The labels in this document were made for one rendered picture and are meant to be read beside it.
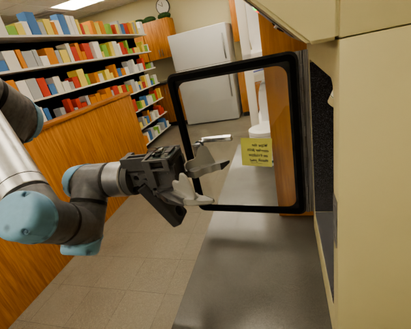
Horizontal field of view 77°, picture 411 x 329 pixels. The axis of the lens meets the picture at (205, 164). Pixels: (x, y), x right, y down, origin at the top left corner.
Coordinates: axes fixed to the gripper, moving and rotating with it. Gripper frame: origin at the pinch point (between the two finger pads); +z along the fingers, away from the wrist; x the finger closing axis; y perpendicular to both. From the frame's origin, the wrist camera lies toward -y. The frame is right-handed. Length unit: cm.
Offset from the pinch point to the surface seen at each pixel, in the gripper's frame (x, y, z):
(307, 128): 17.8, 2.6, 16.3
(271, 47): 23.1, 20.6, 9.9
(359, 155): -13.9, 10.0, 18.9
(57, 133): 131, -16, -178
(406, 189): -13.9, 5.7, 23.3
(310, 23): -13.9, 23.2, 14.6
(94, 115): 184, -15, -178
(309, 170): 17.8, -8.0, 16.3
